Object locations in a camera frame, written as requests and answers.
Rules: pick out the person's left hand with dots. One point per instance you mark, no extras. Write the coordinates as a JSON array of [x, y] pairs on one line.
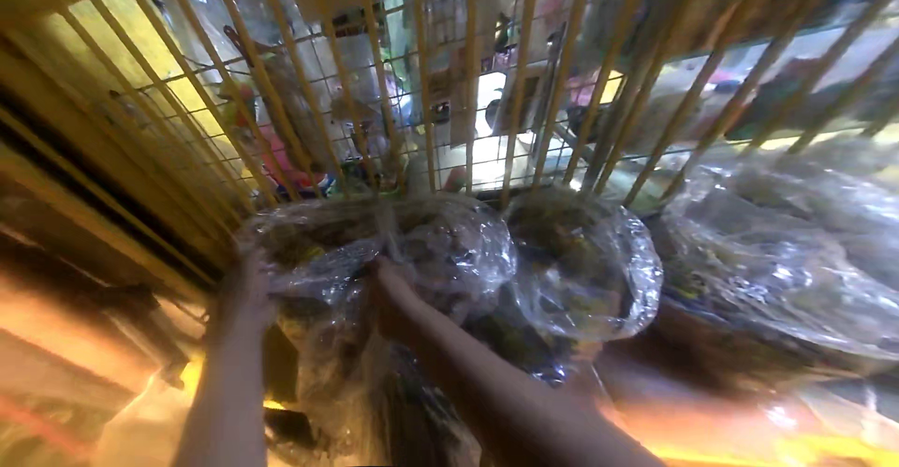
[[246, 288]]

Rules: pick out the large clear plastic bag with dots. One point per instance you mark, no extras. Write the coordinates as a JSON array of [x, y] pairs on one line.
[[793, 242]]

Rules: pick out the person's right hand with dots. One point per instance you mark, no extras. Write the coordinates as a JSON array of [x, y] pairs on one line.
[[395, 302]]

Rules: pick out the round clear plastic bag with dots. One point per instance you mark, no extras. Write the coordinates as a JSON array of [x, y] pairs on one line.
[[572, 270]]

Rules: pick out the yellow metal bar fence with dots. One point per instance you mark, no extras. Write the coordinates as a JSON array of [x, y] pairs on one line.
[[472, 87]]

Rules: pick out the crumpled translucent plastic bag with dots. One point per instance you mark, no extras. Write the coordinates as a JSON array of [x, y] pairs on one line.
[[337, 383]]

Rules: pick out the person's left fingers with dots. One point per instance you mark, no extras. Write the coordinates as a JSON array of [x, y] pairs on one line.
[[254, 262]]

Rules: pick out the person's right fingers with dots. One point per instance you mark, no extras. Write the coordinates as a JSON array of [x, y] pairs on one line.
[[378, 270]]

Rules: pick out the person's right forearm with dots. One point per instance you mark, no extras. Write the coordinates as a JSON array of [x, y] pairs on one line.
[[513, 393]]

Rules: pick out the person's left forearm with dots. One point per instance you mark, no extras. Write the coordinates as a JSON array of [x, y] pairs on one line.
[[232, 390]]

